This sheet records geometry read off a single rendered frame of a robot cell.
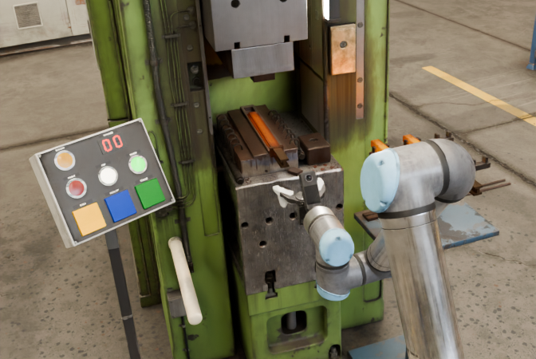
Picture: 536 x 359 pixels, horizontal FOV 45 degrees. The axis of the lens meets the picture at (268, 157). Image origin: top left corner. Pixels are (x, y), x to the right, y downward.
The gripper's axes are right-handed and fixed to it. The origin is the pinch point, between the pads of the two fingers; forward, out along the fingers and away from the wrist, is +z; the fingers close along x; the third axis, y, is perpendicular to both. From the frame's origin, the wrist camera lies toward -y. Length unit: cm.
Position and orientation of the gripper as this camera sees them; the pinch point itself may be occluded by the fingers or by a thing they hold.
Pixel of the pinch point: (296, 180)
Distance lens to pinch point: 199.7
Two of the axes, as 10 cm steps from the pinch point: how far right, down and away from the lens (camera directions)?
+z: -2.6, -4.2, 8.7
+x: 9.6, -1.7, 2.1
